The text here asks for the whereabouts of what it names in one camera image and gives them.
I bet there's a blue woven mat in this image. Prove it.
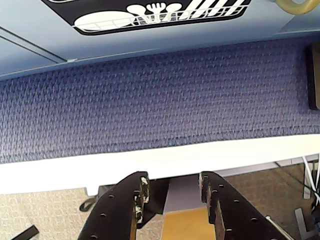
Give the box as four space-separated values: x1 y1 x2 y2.
0 36 320 165

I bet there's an ochre wooden board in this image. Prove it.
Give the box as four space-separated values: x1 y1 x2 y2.
161 206 216 240

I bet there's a grey metal bracket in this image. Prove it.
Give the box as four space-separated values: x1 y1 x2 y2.
293 207 320 240

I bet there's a dark brown box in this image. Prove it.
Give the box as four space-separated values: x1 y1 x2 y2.
306 42 320 111

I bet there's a black strap loop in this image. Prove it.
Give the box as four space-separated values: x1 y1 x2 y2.
79 196 101 213

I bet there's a black flat bar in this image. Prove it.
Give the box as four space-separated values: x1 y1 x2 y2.
16 224 39 240

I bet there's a blue wooden toy kitchen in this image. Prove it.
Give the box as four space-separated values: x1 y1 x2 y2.
0 0 320 82

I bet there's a black dish rack decal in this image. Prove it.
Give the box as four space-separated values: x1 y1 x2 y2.
41 0 252 36

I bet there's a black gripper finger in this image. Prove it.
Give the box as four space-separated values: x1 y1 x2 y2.
198 170 292 240
76 171 151 240

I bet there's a white cable bundle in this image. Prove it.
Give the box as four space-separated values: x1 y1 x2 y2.
301 155 320 208

